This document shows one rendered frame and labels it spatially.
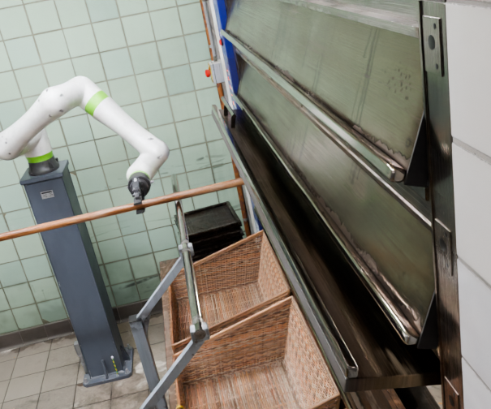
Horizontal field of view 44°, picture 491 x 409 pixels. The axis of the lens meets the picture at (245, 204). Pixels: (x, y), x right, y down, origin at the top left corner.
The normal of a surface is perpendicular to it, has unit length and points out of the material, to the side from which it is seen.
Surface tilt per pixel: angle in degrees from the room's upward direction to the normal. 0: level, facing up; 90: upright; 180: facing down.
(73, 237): 90
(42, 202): 90
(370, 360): 12
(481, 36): 90
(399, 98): 70
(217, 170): 90
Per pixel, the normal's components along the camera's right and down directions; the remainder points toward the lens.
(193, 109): 0.16, 0.37
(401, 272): -0.97, -0.10
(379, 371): 0.04, -0.93
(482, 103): -0.97, 0.22
